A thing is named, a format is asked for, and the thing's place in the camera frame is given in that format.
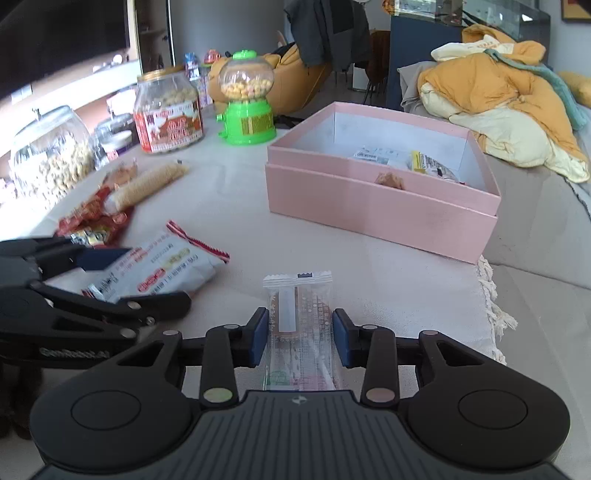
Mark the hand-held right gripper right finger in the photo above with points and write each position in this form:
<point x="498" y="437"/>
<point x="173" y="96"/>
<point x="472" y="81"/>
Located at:
<point x="344" y="339"/>

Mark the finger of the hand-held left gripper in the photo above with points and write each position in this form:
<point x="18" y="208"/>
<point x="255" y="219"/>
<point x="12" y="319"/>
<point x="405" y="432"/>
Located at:
<point x="99" y="259"/>
<point x="157" y="307"/>

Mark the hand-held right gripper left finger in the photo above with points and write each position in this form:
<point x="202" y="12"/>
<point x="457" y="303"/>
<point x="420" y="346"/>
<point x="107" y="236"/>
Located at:
<point x="259" y="337"/>

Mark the dark bar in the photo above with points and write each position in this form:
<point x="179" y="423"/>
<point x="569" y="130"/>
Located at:
<point x="90" y="237"/>

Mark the small clear snack packet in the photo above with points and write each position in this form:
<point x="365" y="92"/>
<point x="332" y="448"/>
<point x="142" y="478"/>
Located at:
<point x="300" y="323"/>

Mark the small red snack packet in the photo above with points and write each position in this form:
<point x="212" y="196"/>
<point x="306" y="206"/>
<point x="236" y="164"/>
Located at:
<point x="99" y="212"/>

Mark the white packet red zigzag edge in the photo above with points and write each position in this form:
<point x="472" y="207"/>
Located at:
<point x="175" y="263"/>

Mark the egg roll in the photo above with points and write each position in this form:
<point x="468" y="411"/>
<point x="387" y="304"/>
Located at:
<point x="147" y="184"/>

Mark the clear packet with brown pastry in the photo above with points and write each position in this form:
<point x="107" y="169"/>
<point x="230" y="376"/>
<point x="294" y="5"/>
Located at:
<point x="122" y="173"/>

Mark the pink cardboard box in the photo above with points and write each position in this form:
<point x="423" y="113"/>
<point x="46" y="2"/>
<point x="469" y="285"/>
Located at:
<point x="369" y="212"/>

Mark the clear bluish snack packet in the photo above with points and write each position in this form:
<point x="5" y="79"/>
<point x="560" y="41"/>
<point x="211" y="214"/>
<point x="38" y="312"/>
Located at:
<point x="376" y="154"/>

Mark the white packet with red ends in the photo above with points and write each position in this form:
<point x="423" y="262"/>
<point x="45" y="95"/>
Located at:
<point x="434" y="166"/>

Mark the white tablecloth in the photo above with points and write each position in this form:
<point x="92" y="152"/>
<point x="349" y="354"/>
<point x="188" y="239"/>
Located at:
<point x="277" y="249"/>

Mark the large glass nut jar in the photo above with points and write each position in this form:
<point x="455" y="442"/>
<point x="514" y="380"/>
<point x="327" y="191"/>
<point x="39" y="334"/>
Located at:
<point x="51" y="161"/>

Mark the cup with purple label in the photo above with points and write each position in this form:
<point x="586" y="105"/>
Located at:
<point x="117" y="145"/>

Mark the small glass jar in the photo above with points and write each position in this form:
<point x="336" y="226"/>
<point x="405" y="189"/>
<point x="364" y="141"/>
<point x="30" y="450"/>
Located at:
<point x="115" y="122"/>

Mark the peanut jar with gold lid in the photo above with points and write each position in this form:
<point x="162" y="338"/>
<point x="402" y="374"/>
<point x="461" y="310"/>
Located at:
<point x="168" y="120"/>

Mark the green gumball machine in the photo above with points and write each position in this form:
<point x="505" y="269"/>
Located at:
<point x="247" y="120"/>

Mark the colourful toy bottles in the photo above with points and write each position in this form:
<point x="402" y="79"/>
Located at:
<point x="201" y="69"/>

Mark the black television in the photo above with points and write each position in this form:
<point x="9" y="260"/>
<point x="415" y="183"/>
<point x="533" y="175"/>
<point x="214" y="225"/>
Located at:
<point x="55" y="37"/>

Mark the grey sofa cover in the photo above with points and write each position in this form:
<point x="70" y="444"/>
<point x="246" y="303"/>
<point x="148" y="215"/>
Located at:
<point x="545" y="230"/>

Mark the yellow beanbag chair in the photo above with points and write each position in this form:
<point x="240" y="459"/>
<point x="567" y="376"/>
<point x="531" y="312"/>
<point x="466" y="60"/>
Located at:
<point x="295" y="78"/>

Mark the brown chair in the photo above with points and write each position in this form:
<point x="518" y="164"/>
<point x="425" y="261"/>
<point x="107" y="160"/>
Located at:
<point x="378" y="55"/>

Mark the orange and cream duvet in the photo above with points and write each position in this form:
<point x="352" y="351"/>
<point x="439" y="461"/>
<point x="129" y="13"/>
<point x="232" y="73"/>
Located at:
<point x="489" y="92"/>

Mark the blue cabinet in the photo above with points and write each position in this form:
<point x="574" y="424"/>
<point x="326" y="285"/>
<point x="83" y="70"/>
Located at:
<point x="411" y="50"/>

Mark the dark hanging jacket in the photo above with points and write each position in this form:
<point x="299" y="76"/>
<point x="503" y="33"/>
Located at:
<point x="323" y="27"/>

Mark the teal cloth strip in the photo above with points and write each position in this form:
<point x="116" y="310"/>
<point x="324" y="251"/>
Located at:
<point x="558" y="87"/>

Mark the red hanging ornament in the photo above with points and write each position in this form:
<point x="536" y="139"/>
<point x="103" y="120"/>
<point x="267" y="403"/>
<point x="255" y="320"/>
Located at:
<point x="387" y="4"/>

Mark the yellow pillow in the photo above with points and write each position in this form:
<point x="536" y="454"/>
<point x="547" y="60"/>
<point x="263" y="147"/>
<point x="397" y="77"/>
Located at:
<point x="579" y="87"/>

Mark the glass aquarium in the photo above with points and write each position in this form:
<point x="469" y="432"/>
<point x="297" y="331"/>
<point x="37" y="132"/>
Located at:
<point x="503" y="16"/>

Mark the wide framed picture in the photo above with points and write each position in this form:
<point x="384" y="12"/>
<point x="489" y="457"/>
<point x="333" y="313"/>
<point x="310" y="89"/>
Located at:
<point x="577" y="8"/>

